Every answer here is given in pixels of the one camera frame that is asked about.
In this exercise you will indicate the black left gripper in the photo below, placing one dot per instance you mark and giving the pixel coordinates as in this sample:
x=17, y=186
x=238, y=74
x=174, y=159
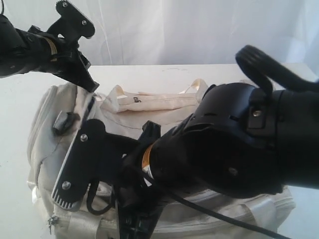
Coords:
x=22, y=52

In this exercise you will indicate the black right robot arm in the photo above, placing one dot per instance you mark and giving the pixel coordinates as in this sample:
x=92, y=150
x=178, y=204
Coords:
x=242, y=141

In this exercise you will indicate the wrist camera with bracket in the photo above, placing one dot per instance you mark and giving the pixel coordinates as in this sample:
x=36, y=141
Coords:
x=72, y=24
x=93, y=155

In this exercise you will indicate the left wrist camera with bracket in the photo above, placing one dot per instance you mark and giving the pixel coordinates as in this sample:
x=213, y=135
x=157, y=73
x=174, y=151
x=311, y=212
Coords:
x=72, y=24

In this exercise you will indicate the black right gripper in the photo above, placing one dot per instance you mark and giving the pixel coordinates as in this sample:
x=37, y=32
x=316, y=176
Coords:
x=139, y=205

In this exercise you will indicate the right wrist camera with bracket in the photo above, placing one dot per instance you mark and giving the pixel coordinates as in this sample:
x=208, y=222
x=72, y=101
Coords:
x=93, y=155

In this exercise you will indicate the cream fabric duffel bag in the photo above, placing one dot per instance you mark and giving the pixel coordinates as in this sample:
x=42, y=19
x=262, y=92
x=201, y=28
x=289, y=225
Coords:
x=61, y=113

